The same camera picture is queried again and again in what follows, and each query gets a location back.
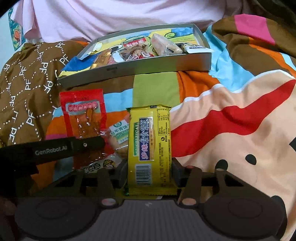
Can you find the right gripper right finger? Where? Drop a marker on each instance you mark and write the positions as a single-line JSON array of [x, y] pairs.
[[189, 179]]

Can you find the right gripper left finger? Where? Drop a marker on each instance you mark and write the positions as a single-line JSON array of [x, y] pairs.
[[110, 180]]

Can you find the yellow green cracker packet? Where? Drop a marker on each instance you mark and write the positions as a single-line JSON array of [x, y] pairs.
[[149, 151]]

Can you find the green label biscuit packet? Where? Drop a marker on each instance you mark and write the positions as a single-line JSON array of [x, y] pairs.
[[117, 136]]

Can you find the red chicken foot snack packet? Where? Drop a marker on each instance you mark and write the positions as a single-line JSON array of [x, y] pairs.
[[85, 117]]

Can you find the gold snack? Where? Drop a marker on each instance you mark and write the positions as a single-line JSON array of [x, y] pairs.
[[102, 59]]

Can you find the pink sausages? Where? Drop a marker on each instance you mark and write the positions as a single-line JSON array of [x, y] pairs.
[[115, 58]]

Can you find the puffed rice bar packet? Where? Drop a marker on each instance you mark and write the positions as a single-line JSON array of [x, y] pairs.
[[164, 47]]

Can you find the red packet braised eggs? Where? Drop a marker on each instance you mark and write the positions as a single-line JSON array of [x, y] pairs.
[[137, 48]]

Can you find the brown PF patterned blanket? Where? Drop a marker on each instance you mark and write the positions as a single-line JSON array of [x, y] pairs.
[[30, 91]]

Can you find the colourful cartoon bedspread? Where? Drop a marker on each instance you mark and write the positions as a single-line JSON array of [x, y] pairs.
[[240, 114]]

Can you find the grey tray with drawing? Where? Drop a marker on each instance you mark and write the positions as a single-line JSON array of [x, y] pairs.
[[77, 72]]

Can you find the pink hanging sheet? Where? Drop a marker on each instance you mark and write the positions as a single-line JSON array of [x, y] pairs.
[[54, 21]]

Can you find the cartoon wall poster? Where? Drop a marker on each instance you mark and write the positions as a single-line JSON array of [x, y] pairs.
[[16, 32]]

